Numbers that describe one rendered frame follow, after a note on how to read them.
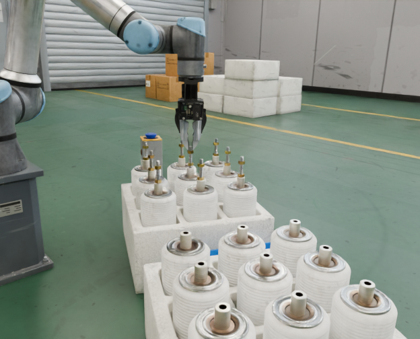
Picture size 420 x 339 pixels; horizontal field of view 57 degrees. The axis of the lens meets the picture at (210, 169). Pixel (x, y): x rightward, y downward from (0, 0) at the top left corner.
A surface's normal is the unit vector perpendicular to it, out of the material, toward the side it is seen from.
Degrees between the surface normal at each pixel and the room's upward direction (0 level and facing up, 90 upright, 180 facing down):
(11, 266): 90
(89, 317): 0
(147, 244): 90
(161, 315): 0
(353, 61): 90
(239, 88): 90
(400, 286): 0
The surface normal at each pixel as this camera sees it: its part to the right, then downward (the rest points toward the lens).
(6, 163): 0.72, -0.09
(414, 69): -0.74, 0.18
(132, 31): -0.07, 0.29
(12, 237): 0.67, 0.23
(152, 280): 0.02, -0.96
